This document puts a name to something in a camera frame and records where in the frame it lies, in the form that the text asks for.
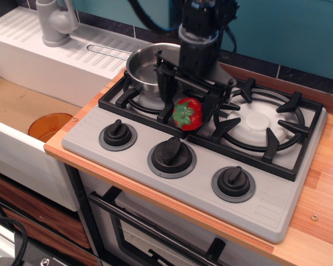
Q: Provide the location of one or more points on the black left stove knob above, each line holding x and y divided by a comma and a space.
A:
117, 136

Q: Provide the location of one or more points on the grey toy stove top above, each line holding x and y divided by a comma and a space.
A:
246, 166

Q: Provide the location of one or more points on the red plastic toy strawberry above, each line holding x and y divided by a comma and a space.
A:
187, 114

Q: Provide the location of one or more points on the toy oven door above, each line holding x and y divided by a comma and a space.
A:
150, 235

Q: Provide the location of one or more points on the black right burner grate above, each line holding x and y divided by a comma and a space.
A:
264, 128

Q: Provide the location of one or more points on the black stove knob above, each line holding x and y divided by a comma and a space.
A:
117, 136
233, 184
172, 159

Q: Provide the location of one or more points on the black burner grate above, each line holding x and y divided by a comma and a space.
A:
264, 128
123, 99

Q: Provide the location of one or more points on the black right stove knob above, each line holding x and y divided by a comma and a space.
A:
233, 184

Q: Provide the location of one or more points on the white toy sink unit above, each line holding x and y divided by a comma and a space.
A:
36, 80

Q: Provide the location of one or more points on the small steel saucepan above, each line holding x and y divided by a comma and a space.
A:
141, 64

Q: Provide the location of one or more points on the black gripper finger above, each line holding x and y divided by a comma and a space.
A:
212, 100
168, 85

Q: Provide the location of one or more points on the wood grain drawer front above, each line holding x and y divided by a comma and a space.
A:
46, 222

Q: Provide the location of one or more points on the grey toy faucet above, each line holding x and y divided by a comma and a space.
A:
56, 25

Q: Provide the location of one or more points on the black middle stove knob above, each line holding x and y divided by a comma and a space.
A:
172, 159

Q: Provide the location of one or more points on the black left burner grate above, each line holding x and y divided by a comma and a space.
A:
123, 99

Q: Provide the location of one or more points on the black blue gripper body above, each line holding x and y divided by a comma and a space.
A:
196, 64

